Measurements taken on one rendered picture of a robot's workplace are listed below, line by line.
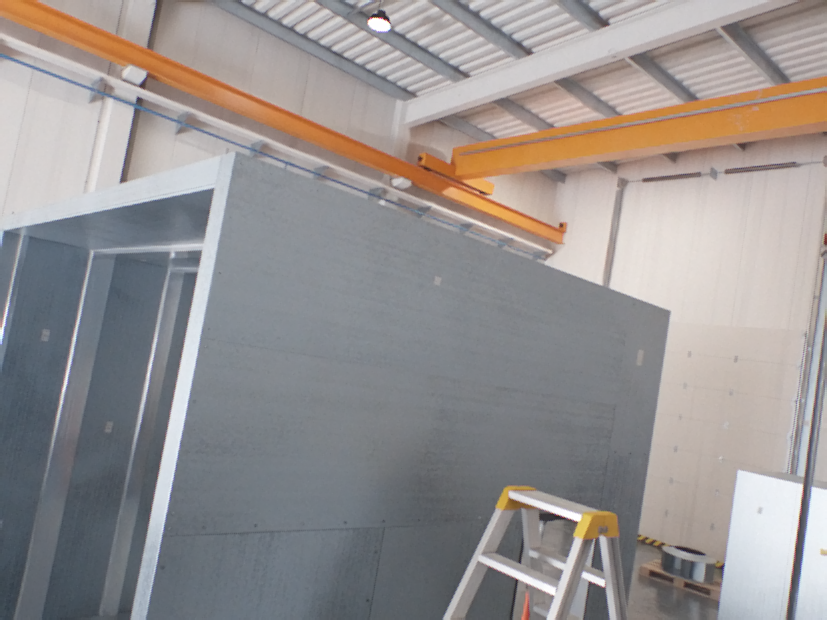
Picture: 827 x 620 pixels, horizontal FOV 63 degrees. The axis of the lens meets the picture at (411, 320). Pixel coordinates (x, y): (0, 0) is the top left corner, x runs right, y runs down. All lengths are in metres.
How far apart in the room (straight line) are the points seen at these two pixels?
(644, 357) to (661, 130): 7.68
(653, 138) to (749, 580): 6.24
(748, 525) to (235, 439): 7.54
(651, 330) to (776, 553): 5.51
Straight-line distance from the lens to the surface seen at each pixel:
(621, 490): 3.67
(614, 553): 2.40
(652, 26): 10.41
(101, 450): 5.66
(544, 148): 12.30
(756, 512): 8.95
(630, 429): 3.64
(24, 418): 5.48
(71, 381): 5.48
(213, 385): 2.02
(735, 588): 9.13
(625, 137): 11.38
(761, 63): 12.03
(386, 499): 2.47
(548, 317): 2.98
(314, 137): 11.83
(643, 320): 3.63
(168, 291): 5.63
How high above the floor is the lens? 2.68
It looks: 4 degrees up
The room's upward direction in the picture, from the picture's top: 10 degrees clockwise
